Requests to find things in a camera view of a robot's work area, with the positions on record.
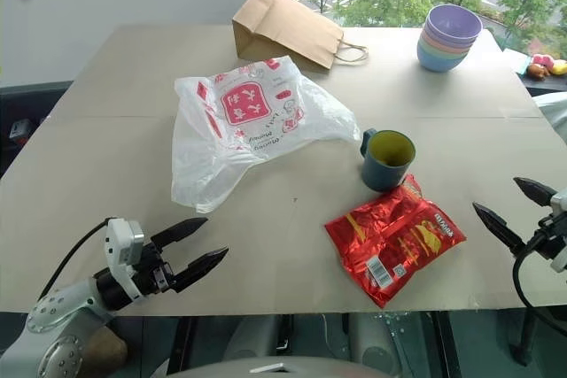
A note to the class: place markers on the black table leg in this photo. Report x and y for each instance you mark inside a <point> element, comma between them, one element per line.
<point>181,344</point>
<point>447,342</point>

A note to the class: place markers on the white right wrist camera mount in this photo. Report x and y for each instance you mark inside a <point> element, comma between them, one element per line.
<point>561,201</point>

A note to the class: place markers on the grey rounded shape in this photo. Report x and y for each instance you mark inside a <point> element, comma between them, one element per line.
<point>252,336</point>
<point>374,338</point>

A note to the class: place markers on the pale grey rounded object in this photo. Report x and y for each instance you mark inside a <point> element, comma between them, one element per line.
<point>553,112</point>

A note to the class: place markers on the pink toy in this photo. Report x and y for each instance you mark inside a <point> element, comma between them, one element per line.
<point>541,59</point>

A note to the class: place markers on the blue mug yellow inside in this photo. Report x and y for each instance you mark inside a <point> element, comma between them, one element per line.
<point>381,174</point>

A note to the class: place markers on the yellow toy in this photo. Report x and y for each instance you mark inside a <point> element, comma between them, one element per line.
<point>559,67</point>

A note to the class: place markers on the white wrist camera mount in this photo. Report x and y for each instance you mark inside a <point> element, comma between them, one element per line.
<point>121,245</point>
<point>561,201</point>

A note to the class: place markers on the white red-printed plastic bag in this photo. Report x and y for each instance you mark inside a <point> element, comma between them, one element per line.
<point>248,103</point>

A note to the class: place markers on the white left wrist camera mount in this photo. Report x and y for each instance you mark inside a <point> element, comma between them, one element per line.
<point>121,245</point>

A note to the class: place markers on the silver robot torso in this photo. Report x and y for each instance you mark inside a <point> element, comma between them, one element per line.
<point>283,369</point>

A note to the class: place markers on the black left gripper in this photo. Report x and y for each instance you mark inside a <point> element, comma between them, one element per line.
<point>153,269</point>

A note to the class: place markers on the brown toy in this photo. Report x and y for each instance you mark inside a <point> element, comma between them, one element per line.
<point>536,71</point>

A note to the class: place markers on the brown rounded shape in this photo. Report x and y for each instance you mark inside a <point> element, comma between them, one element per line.
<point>104,351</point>

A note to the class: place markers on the power socket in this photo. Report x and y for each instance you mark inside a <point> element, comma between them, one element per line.
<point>17,129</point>

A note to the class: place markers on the purple bowl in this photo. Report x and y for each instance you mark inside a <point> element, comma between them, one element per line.
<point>452,26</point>

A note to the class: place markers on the red snack packet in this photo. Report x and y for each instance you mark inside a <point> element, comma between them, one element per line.
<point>390,236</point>

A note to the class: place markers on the green bowl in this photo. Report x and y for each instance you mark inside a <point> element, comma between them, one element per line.
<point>423,47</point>

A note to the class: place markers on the light blue bowl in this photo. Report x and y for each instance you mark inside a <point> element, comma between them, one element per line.
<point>438,61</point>

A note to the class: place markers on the brown paper bag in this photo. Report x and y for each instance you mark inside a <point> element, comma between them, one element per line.
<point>274,24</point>

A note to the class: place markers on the pink bowl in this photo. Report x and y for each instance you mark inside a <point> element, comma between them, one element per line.
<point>426,38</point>

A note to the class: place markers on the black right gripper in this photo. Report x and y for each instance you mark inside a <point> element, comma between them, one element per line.
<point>553,236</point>

